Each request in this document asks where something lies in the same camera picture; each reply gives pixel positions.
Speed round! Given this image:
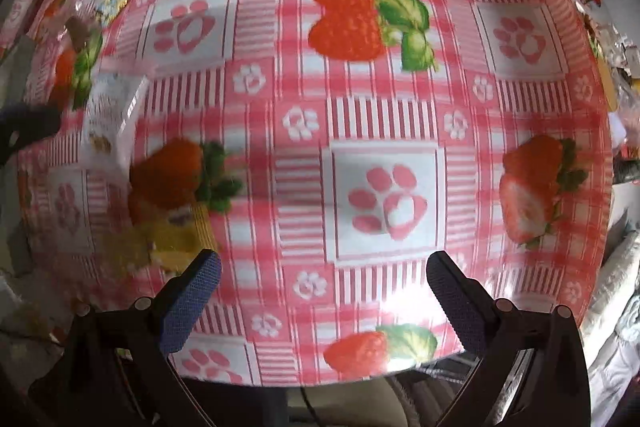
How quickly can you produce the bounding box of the gold wrapped candy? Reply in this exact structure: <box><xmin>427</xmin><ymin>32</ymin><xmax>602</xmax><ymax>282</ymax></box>
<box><xmin>104</xmin><ymin>202</ymin><xmax>217</xmax><ymax>277</ymax></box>

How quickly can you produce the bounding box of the blue patterned candy packet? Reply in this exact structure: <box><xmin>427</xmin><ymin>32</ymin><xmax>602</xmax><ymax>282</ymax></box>
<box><xmin>96</xmin><ymin>0</ymin><xmax>130</xmax><ymax>28</ymax></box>

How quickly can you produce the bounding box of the strawberry pattern tablecloth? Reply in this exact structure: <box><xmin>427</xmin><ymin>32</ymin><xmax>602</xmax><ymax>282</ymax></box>
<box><xmin>1</xmin><ymin>0</ymin><xmax>612</xmax><ymax>386</ymax></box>

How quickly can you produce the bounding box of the white cookie packet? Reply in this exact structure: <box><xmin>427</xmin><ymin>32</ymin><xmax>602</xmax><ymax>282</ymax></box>
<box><xmin>78</xmin><ymin>72</ymin><xmax>149</xmax><ymax>179</ymax></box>

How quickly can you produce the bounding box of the clear bag brown snack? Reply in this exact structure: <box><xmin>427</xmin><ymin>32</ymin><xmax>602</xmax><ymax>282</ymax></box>
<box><xmin>63</xmin><ymin>0</ymin><xmax>105</xmax><ymax>52</ymax></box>

